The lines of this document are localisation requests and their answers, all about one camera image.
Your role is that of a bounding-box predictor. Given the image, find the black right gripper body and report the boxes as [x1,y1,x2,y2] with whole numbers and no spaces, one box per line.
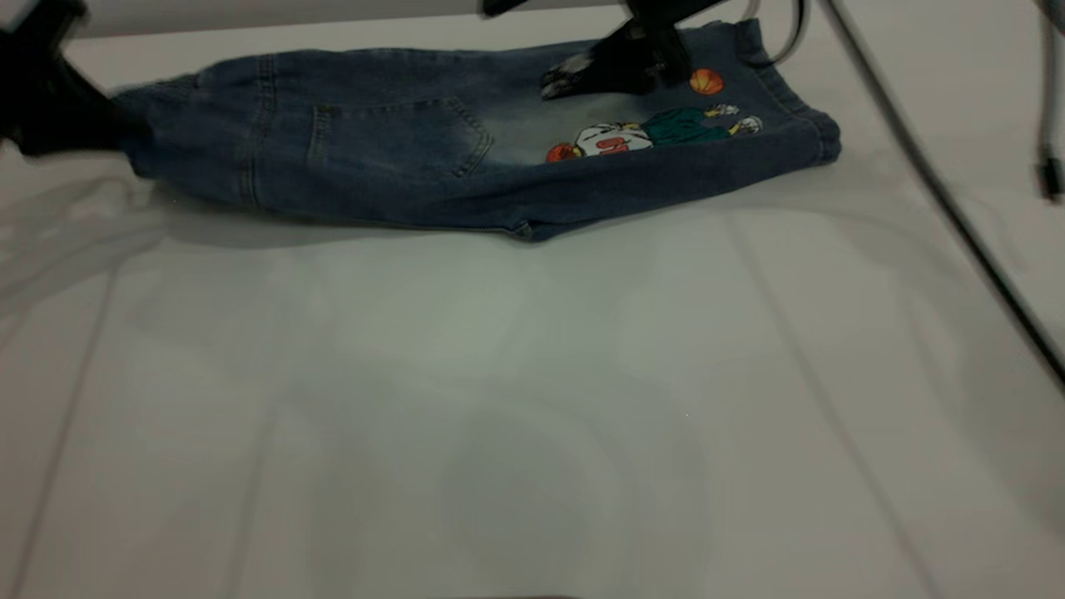
[620,0,733,38]

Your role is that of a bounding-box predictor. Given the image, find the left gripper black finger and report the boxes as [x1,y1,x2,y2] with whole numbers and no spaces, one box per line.
[83,83,153,152]

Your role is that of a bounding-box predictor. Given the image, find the thick black braided cable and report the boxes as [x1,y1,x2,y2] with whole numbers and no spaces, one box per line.
[820,0,1065,392]

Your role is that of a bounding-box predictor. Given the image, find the blue denim kids jeans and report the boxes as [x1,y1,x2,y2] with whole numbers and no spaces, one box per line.
[112,18,843,244]

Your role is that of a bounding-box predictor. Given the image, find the hanging cable with black plug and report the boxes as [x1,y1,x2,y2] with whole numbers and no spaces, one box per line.
[1034,0,1065,205]

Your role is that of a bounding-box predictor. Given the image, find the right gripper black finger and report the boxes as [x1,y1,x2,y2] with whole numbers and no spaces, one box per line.
[541,29,666,101]

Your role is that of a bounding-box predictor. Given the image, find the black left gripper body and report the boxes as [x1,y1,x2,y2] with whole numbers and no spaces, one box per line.
[0,0,92,157]

